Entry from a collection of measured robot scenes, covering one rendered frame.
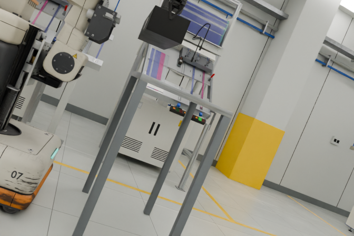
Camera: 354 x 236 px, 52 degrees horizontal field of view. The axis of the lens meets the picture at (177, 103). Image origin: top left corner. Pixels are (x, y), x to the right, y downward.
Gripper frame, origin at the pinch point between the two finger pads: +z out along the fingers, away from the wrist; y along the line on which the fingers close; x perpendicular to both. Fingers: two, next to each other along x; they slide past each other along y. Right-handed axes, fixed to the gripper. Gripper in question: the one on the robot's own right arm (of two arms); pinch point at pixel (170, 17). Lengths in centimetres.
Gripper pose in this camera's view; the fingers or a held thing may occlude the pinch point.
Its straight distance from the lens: 164.8
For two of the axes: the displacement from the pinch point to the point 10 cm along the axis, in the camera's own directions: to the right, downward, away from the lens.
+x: -9.1, -3.7, -2.0
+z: -3.8, 9.2, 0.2
